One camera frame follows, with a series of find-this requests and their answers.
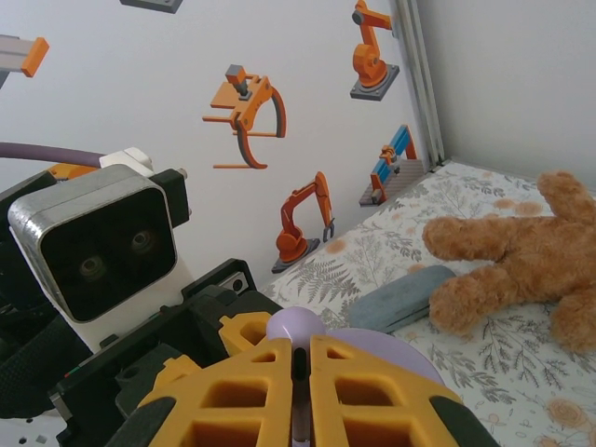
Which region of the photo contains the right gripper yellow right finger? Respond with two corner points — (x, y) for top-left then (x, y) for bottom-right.
(305, 332), (503, 447)

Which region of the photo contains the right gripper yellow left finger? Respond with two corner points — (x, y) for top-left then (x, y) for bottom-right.
(104, 334), (300, 447)

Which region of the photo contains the purple earbud charging case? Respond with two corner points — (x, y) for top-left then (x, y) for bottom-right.
(265, 306), (446, 387)

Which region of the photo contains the grey blue glasses case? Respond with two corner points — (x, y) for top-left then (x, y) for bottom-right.
(347, 264), (457, 334)

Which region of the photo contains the floral patterned table mat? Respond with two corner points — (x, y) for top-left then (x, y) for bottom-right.
(260, 165), (596, 447)

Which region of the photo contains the brown teddy bear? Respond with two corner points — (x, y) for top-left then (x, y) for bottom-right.
(421, 169), (596, 355)

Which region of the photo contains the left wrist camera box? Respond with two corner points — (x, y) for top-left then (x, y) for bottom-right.
(7, 147), (190, 355)

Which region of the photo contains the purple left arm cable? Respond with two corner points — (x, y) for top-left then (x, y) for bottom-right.
(0, 142), (106, 169)

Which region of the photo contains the orange gripper claw wall sticker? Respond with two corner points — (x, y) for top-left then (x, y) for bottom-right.
(201, 63), (288, 171)

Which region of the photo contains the blue conveyor wall sticker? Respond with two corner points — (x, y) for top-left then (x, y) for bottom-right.
(358, 124), (420, 209)

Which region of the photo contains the aluminium frame post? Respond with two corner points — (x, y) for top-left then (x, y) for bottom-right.
(393, 0), (448, 164)

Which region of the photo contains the orange block wall sticker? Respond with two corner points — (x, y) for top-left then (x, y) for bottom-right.
(0, 33), (51, 92)

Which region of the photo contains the grey platform wall sticker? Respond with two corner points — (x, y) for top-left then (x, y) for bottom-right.
(119, 0), (183, 15)

